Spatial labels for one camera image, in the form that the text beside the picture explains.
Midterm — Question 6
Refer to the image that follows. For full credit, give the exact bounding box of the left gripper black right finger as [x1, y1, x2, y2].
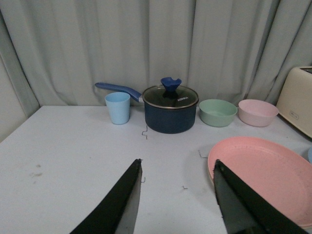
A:
[213, 159, 303, 234]

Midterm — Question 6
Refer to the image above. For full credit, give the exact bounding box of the grey curtain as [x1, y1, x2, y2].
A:
[0, 0, 312, 139]

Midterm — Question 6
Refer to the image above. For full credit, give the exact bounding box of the pink plastic bowl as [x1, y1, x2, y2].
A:
[238, 99, 279, 127]

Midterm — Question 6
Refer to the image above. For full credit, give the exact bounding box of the green plastic bowl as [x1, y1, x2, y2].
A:
[199, 99, 237, 127]

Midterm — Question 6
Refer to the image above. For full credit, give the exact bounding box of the dark blue saucepan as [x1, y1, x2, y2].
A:
[95, 82, 197, 134]

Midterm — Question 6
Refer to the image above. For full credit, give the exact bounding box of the glass lid with blue knob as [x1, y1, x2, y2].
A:
[142, 77, 199, 109]

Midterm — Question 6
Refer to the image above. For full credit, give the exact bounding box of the blue plastic plate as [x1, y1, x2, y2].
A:
[308, 147, 312, 163]

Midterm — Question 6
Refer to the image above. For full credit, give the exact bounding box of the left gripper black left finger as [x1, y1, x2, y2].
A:
[71, 159, 142, 234]

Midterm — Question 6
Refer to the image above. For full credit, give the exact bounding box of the pink plastic plate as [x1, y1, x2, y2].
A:
[208, 136, 312, 229]

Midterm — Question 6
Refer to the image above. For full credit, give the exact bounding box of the light blue cup left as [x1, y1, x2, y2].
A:
[105, 92, 131, 125]

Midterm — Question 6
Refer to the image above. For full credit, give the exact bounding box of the cream white toaster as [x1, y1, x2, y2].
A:
[276, 66, 312, 137]

